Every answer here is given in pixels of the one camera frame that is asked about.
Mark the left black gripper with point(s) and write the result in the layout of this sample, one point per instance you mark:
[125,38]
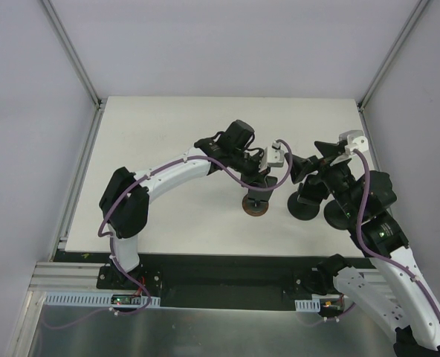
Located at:
[259,180]

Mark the front aluminium rail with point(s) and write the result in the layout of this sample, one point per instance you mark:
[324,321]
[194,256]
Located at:
[54,276]

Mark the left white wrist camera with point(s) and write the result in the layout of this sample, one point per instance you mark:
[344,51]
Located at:
[273,156]

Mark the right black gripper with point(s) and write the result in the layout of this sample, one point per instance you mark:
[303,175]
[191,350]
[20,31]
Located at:
[317,163]

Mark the brown disc small stand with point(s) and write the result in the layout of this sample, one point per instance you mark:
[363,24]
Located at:
[254,208]

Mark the metal sheet front panel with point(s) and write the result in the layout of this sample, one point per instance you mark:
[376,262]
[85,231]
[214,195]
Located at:
[86,331]

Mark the left aluminium frame post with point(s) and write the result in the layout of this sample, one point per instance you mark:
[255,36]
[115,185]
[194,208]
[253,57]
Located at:
[70,52]

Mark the black phone stand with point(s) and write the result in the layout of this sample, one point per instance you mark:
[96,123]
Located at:
[335,217]
[301,209]

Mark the black phone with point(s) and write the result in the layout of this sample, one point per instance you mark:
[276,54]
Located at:
[265,196]
[312,191]

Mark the left white cable duct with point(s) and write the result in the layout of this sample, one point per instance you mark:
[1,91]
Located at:
[82,299]

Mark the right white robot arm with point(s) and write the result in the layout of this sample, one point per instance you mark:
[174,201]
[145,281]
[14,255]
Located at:
[361,199]

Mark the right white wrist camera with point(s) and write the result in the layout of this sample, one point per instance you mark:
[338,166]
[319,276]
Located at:
[352,140]

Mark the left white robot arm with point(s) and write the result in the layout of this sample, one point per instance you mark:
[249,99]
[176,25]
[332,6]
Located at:
[126,199]

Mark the right white cable duct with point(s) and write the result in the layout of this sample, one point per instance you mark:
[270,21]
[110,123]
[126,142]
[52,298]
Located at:
[312,305]

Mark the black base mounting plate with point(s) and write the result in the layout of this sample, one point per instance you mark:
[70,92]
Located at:
[223,282]

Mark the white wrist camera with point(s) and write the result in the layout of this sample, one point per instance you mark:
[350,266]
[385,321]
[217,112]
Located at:
[273,156]
[352,140]

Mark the white cable duct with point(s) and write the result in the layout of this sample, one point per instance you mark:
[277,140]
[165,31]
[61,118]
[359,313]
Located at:
[82,299]
[312,305]

